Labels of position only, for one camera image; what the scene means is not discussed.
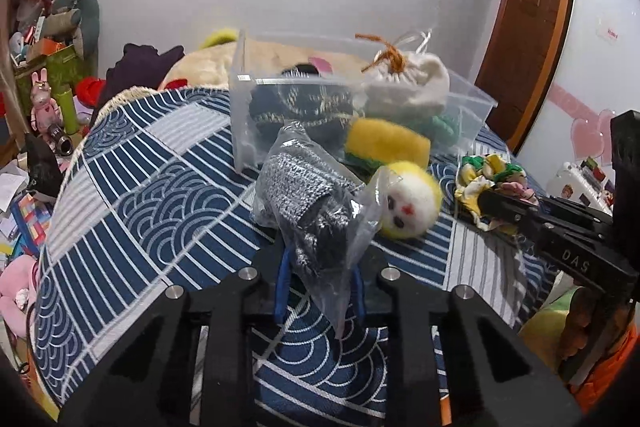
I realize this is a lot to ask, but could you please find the clear plastic storage box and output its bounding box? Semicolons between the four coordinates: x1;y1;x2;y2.
229;31;497;170

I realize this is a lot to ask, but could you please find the yellow plush ring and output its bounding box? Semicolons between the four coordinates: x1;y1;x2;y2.
198;27;241;51

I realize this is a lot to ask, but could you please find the beige plush blanket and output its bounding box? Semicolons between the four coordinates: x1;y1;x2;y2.
158;39;368;91

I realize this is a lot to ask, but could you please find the brown wooden wardrobe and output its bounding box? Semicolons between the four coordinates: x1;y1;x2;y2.
476;0;572;152

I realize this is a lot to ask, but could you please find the dark purple garment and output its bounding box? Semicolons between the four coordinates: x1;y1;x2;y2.
90;43;184;126

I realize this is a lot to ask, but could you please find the green bottle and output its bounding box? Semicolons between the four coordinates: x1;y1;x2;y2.
53;84;79;135

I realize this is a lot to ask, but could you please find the grey knit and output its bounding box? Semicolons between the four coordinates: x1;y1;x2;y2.
252;121;390;339

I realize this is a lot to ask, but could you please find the white drawstring pouch orange cord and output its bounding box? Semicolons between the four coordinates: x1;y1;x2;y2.
354;26;452;119

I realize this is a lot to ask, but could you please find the yellow white felt ball face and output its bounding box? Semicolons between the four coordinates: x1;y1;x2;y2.
380;161;444;239

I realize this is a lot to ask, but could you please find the green storage bag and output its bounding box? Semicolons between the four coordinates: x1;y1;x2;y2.
14;46;98;114

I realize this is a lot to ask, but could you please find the grey green neck pillow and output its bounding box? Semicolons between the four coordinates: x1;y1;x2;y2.
43;0;100;60

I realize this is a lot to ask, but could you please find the white sliding door with hearts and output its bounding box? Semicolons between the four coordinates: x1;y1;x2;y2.
518;0;639;186

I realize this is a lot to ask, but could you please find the right hand on gripper handle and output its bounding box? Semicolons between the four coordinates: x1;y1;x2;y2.
556;287;634;362

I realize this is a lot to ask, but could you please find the pink rabbit doll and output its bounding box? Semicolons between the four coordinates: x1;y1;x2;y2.
30;68;63;134

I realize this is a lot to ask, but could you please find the colourful fabric scrunchie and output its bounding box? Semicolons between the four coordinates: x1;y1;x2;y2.
454;154;538;237

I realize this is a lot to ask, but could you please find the colourful blue box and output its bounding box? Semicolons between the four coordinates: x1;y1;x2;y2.
10;194;53;258

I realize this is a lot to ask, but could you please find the green knitted cloth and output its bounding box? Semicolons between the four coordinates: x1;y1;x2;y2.
416;114;460;148

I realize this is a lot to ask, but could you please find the yellow green sponge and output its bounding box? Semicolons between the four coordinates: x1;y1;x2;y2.
344;118;431;172

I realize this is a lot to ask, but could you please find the red plush item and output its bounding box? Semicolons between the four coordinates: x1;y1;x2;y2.
75;77;106;108

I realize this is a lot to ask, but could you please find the black plastic bag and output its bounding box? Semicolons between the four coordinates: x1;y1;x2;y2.
23;134;64;204

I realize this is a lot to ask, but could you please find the black bag with patterned strap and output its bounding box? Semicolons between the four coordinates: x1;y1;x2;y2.
248;64;355;150

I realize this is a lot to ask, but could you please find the pink plush toy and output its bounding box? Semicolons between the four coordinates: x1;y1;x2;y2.
0;255;39;339

